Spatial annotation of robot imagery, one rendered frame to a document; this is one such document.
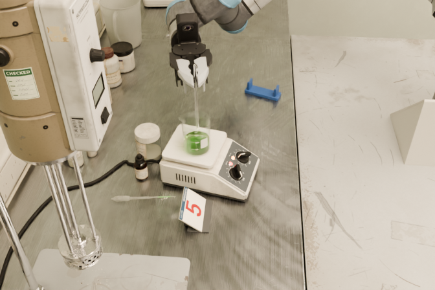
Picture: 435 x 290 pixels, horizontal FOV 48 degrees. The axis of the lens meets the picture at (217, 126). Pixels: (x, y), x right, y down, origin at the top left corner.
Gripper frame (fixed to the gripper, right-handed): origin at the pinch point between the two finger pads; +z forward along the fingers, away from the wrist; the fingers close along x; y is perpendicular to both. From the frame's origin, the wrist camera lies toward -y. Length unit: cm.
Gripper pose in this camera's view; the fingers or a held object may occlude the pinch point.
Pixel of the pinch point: (195, 79)
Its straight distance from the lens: 99.9
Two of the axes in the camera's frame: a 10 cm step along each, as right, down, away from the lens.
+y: 0.2, 7.7, 6.4
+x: -9.9, 1.1, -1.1
